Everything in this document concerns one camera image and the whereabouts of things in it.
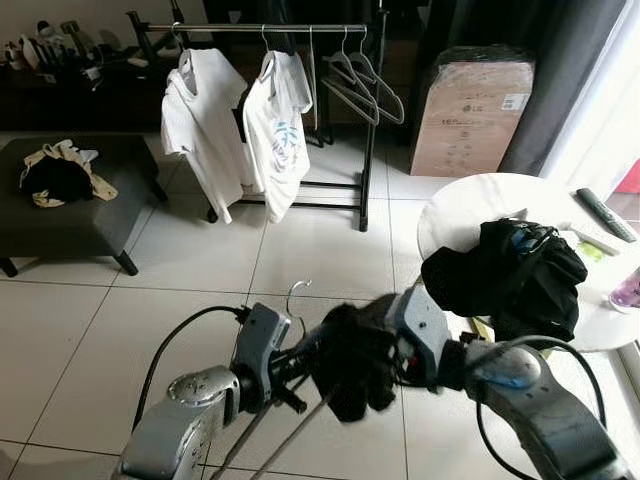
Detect black knit garment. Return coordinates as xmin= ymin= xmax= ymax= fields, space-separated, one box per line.
xmin=310 ymin=298 xmax=399 ymax=423

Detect white T-shirt blue print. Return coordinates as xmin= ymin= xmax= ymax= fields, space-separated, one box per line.
xmin=240 ymin=50 xmax=314 ymax=225

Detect black clothes rack chrome bar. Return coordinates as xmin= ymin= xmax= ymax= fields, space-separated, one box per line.
xmin=128 ymin=0 xmax=391 ymax=233

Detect round white table gold legs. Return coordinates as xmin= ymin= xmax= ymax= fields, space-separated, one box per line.
xmin=415 ymin=172 xmax=640 ymax=353

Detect plain white T-shirt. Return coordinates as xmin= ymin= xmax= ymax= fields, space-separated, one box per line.
xmin=160 ymin=47 xmax=253 ymax=225

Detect dark grey ottoman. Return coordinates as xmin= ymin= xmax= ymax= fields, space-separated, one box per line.
xmin=0 ymin=133 xmax=169 ymax=279

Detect beige garment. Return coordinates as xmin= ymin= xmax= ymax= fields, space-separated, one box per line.
xmin=18 ymin=140 xmax=103 ymax=209

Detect purple plastic bottle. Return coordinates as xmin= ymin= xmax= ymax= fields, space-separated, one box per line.
xmin=608 ymin=268 xmax=640 ymax=313

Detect plastic wrapped cardboard box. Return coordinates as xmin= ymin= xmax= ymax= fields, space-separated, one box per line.
xmin=410 ymin=47 xmax=536 ymax=179

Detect small black garment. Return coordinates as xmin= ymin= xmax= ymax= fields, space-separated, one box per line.
xmin=22 ymin=155 xmax=93 ymax=203

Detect small green packet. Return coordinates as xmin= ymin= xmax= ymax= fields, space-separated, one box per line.
xmin=578 ymin=240 xmax=607 ymax=263

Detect white remote control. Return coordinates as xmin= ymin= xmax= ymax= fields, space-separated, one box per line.
xmin=565 ymin=222 xmax=621 ymax=256

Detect red cushion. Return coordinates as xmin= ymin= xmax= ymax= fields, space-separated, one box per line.
xmin=618 ymin=158 xmax=640 ymax=196

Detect black remote control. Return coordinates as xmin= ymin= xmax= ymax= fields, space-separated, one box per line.
xmin=575 ymin=187 xmax=638 ymax=244

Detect white sheer curtain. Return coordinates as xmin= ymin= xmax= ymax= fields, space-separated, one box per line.
xmin=545 ymin=0 xmax=640 ymax=201

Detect dark grey curtain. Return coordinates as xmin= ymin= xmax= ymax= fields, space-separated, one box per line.
xmin=500 ymin=0 xmax=626 ymax=179

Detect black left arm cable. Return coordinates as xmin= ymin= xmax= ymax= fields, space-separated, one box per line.
xmin=133 ymin=305 xmax=251 ymax=431

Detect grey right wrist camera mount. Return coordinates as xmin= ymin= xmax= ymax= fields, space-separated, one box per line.
xmin=388 ymin=285 xmax=453 ymax=389

